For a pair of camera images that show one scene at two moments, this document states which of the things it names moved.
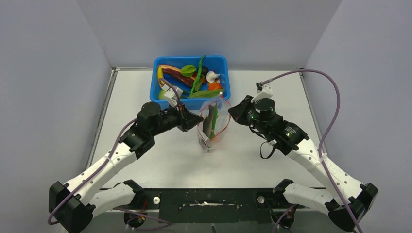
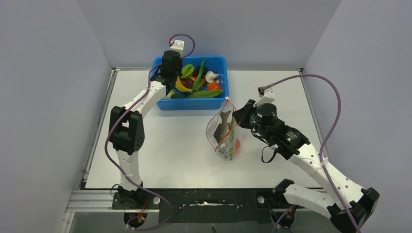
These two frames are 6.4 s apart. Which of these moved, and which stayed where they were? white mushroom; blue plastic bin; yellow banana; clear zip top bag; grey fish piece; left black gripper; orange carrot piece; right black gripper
Moved: yellow banana; grey fish piece; clear zip top bag; left black gripper
Stayed: right black gripper; blue plastic bin; orange carrot piece; white mushroom
